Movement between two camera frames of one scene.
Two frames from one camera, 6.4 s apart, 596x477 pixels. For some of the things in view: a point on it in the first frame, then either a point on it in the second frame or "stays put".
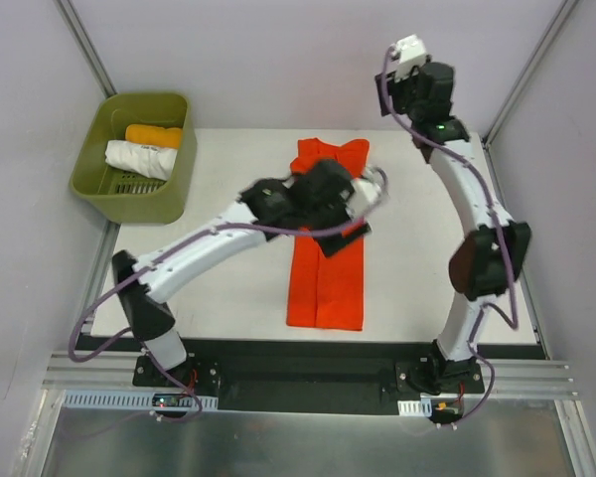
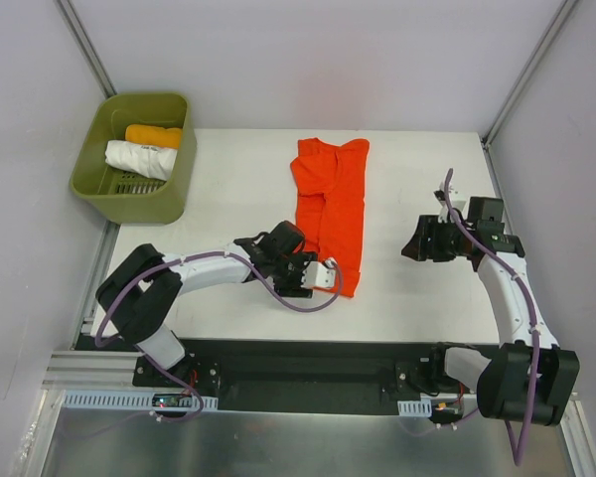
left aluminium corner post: (86, 47) stays put
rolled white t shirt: (140, 158) stays put
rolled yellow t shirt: (154, 135) stays put
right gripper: (384, 92) → (428, 238)
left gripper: (345, 237) → (292, 273)
